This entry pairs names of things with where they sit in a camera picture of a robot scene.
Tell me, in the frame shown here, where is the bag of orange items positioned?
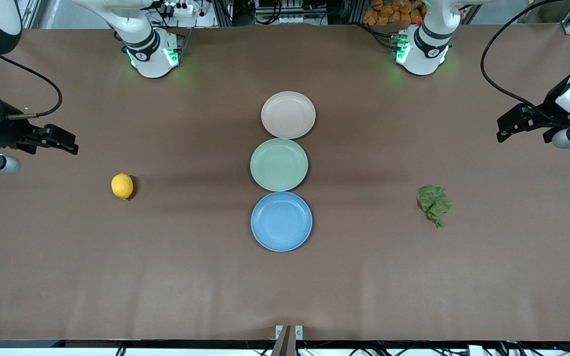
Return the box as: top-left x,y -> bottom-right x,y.
363,0 -> 427,26

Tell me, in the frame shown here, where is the brown table cover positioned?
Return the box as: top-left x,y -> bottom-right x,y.
0,24 -> 570,342

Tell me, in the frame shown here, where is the blue round plate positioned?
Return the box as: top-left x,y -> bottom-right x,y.
250,191 -> 313,253

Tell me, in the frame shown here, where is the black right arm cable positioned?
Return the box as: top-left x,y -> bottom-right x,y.
0,54 -> 63,121

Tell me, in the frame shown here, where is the green round plate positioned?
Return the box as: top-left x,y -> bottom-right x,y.
250,138 -> 309,192

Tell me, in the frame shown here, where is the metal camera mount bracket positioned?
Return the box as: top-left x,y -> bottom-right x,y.
271,325 -> 304,356

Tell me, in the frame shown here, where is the yellow lemon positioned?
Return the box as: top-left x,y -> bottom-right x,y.
111,173 -> 134,201

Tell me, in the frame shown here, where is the white power strip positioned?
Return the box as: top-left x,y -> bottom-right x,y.
163,1 -> 195,16

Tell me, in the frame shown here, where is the black equipment rack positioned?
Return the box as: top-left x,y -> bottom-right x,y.
213,0 -> 365,26

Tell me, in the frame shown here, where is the beige round plate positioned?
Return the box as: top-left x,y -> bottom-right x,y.
261,91 -> 316,140

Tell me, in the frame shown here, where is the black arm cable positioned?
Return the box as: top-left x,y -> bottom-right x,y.
0,54 -> 63,121
480,0 -> 570,112

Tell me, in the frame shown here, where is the green lettuce leaf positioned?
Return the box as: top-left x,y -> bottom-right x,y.
416,184 -> 453,228

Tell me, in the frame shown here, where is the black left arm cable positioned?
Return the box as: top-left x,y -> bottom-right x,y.
480,0 -> 570,112

